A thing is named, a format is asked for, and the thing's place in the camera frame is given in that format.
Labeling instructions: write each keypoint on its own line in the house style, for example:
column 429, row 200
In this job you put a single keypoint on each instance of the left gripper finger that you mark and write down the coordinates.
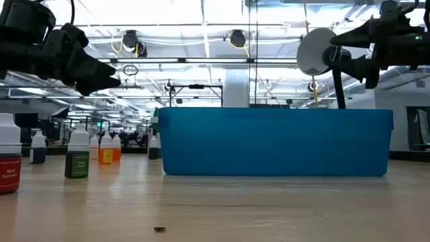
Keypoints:
column 97, row 85
column 87, row 57

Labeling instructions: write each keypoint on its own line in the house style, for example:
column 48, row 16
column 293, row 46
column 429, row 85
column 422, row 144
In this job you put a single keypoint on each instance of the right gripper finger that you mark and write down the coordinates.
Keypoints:
column 359, row 67
column 359, row 37

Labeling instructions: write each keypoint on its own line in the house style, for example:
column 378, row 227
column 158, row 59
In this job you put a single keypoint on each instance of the orange bottle yellow label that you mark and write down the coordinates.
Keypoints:
column 105, row 156

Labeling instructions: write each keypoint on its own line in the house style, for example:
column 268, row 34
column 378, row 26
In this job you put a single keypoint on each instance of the orange food coloring bottle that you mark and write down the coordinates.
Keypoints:
column 117, row 154

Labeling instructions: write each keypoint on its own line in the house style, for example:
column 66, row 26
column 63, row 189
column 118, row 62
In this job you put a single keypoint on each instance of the green food coloring bottle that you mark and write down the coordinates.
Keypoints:
column 77, row 164

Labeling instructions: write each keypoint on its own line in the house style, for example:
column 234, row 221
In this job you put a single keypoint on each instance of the small dark food coloring bottle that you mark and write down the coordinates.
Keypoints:
column 153, row 153

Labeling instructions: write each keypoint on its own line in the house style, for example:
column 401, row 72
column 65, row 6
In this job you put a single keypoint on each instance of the dark blue food coloring bottle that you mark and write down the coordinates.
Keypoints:
column 38, row 155

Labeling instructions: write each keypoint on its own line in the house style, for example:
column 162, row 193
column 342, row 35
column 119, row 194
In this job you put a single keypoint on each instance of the red food coloring bottle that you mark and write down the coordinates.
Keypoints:
column 10, row 174

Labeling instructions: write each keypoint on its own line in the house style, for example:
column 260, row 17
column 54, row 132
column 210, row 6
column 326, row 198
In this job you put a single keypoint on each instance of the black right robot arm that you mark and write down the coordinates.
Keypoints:
column 420, row 50

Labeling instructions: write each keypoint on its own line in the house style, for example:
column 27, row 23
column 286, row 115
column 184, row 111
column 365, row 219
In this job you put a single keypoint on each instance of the grey horizontal ceiling pipe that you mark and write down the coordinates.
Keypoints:
column 134, row 86

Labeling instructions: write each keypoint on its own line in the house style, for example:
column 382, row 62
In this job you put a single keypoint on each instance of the black desk lamp silver shade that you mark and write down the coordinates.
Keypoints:
column 312, row 50

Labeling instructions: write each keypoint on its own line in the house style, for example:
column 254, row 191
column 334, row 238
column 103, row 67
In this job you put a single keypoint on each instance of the small black ceiling reel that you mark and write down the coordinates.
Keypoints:
column 312, row 86
column 168, row 86

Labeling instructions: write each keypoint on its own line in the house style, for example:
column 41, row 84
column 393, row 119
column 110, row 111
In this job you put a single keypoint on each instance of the background black robot rigs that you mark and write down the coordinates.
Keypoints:
column 134, row 139

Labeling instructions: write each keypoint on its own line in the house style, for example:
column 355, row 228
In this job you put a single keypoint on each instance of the black background monitor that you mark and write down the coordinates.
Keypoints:
column 26, row 120

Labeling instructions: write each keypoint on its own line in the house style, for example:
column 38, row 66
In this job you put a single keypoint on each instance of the black horizontal ceiling bar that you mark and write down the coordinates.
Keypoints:
column 181, row 60

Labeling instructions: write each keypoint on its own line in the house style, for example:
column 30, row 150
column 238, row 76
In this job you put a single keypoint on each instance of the thin black vertical pole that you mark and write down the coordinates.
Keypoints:
column 257, row 84
column 249, row 84

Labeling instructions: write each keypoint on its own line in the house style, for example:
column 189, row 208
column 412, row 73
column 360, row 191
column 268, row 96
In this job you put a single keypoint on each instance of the blue plastic bin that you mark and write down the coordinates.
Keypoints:
column 268, row 141

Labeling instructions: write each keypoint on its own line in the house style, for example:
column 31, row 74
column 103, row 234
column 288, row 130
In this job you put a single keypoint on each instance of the white building column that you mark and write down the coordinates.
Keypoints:
column 235, row 90

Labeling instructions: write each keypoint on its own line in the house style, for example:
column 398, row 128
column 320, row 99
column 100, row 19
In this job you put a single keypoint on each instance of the small dark debris speck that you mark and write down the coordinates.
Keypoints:
column 160, row 229

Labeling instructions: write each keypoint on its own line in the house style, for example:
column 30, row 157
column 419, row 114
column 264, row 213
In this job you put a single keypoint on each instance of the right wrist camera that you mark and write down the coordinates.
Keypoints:
column 389, row 10

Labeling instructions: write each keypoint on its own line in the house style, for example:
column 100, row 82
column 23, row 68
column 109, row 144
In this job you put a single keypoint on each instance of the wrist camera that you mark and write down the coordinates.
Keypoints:
column 389, row 10
column 23, row 15

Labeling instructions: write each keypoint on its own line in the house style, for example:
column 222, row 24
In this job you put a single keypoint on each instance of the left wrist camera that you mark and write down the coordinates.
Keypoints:
column 23, row 15

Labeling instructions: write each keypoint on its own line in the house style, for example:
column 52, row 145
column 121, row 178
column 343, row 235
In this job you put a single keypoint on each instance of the dark framed wall screen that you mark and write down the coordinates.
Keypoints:
column 411, row 127

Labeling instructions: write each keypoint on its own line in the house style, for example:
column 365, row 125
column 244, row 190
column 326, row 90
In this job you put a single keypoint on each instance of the black background metal frame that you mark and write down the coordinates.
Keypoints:
column 196, row 86

